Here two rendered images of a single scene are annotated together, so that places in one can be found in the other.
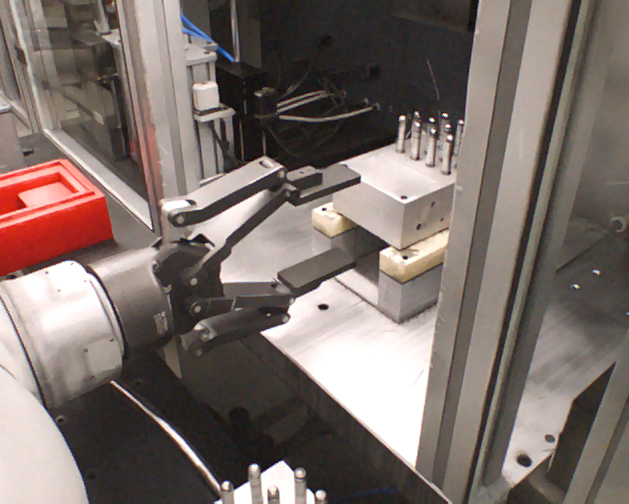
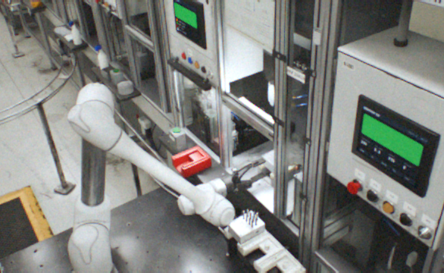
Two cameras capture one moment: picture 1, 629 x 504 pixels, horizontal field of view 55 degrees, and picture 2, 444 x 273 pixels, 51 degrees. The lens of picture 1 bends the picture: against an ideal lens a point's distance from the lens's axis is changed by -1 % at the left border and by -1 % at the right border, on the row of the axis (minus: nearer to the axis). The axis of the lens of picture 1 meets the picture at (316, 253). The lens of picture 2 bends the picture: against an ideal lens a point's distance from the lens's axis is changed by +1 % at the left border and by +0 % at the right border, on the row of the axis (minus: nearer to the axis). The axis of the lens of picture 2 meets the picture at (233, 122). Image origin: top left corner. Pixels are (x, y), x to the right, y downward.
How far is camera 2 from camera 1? 1.60 m
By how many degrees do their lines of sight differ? 4
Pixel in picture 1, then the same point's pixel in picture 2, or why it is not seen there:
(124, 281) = (227, 182)
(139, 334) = (229, 189)
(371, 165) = (269, 155)
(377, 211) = (270, 165)
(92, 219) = (207, 162)
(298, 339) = (254, 190)
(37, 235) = (197, 167)
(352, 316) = (264, 186)
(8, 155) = (182, 143)
